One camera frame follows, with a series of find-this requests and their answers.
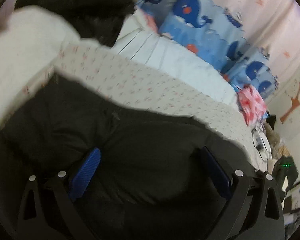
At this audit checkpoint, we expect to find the black crumpled garment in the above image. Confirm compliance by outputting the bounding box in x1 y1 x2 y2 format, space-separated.
15 0 135 47

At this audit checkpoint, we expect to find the brown tree wall sticker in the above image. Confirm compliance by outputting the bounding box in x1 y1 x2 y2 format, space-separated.
280 81 300 124

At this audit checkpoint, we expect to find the pink checked cloth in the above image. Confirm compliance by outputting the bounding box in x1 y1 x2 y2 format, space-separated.
237 85 267 126

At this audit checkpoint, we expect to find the blue whale curtain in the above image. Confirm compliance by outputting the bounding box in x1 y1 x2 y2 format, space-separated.
137 0 279 99

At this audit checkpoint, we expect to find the black puffer jacket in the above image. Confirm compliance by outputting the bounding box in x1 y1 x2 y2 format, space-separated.
0 74 255 239

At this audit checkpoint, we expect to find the black cable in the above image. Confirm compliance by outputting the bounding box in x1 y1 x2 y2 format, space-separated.
251 123 272 162

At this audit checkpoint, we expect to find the cherry print bed sheet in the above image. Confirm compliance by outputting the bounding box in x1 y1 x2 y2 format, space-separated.
15 42 268 171

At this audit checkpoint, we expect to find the white duvet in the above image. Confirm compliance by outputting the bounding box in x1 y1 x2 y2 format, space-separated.
0 6 79 121

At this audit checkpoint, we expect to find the white striped quilt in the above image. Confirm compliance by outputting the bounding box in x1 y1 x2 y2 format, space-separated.
111 10 239 110

